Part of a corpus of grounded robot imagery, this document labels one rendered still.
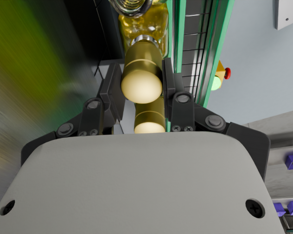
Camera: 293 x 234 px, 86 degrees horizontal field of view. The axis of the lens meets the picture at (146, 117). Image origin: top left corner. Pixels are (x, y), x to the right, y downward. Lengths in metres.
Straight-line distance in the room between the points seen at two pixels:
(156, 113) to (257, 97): 0.97
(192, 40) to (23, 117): 0.36
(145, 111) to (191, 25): 0.28
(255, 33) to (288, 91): 0.45
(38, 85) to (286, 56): 0.95
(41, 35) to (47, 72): 0.04
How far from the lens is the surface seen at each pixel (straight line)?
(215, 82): 0.55
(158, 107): 0.17
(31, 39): 0.23
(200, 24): 0.41
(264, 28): 0.85
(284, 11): 0.83
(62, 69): 0.26
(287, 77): 1.08
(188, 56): 0.44
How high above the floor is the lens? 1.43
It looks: 41 degrees down
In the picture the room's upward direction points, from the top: 178 degrees counter-clockwise
